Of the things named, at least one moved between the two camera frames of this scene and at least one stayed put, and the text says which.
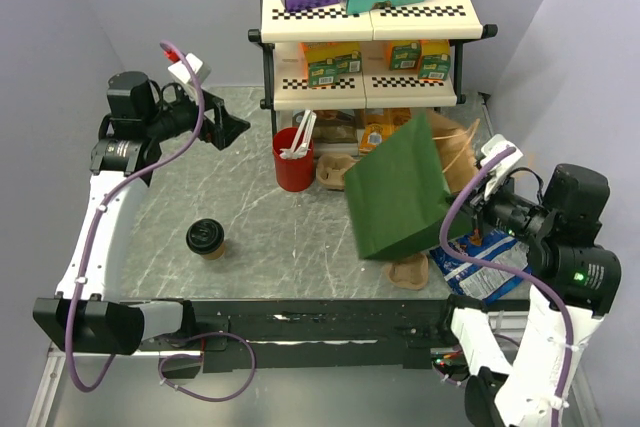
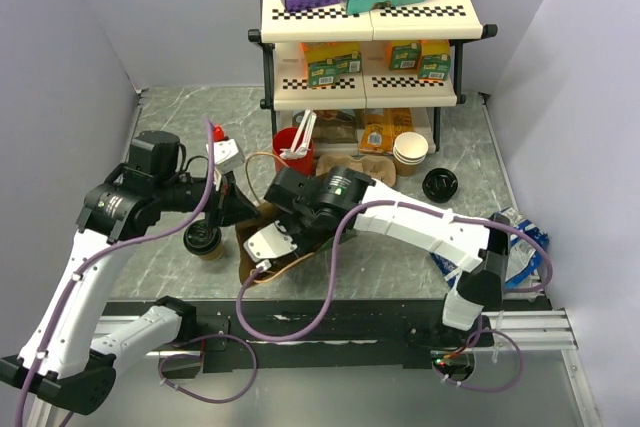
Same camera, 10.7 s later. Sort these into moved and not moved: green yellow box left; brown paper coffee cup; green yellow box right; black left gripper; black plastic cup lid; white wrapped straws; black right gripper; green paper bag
Moved: black right gripper; green paper bag; black left gripper
Not moved: black plastic cup lid; white wrapped straws; green yellow box left; brown paper coffee cup; green yellow box right
